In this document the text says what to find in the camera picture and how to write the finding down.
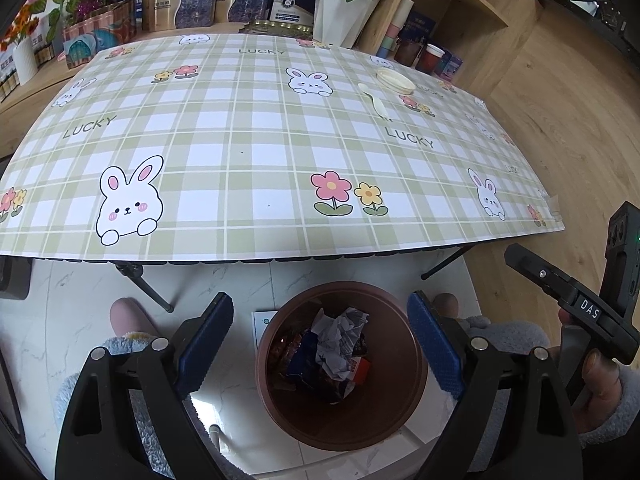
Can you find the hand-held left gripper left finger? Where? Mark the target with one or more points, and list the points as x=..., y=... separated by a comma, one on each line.
x=205, y=345

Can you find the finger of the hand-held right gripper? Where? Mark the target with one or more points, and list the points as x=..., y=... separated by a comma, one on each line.
x=542, y=272
x=547, y=290

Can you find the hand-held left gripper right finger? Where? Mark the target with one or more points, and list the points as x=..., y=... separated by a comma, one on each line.
x=435, y=345

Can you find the brown round trash bin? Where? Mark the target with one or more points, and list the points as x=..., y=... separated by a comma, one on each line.
x=350, y=420

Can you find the person's right hand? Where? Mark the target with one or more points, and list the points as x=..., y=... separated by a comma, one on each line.
x=602, y=385

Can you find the white paper card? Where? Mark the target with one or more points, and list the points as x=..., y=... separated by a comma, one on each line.
x=262, y=325

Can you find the person's right leg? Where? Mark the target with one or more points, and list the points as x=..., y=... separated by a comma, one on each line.
x=500, y=332

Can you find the person's leg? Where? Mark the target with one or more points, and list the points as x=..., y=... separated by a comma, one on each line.
x=500, y=332
x=127, y=317

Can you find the person's left leg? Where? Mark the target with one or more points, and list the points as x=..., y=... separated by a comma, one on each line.
x=127, y=317

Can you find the black table leg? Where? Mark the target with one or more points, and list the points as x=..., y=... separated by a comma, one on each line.
x=442, y=262
x=145, y=285

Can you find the crumpled grey paper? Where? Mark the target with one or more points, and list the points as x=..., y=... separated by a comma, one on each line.
x=335, y=345

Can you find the plaid bunny print tablecloth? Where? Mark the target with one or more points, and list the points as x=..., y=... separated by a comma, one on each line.
x=250, y=160

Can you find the small blue box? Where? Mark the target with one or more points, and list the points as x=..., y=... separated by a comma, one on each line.
x=451, y=65

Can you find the red cup with white lid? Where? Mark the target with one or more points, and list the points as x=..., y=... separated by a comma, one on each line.
x=430, y=59

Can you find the white round lid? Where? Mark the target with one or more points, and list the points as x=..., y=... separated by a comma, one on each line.
x=395, y=81

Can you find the white plastic spoon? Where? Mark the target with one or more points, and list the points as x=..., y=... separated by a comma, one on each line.
x=372, y=100

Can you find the dark low cabinet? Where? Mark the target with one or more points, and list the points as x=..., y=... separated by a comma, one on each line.
x=615, y=25

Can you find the brown cup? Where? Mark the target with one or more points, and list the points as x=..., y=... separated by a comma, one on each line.
x=407, y=52

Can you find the stack of pastel cups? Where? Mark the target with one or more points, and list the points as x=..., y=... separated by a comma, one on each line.
x=395, y=25

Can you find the teal and pink gift box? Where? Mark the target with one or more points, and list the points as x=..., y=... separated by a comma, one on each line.
x=100, y=40

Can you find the gold patterned tray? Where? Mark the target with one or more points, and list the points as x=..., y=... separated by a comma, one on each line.
x=275, y=29

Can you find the white flower vase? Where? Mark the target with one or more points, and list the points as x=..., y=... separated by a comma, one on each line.
x=340, y=20

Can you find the white vase with orange flowers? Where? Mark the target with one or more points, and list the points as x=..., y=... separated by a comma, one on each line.
x=24, y=60

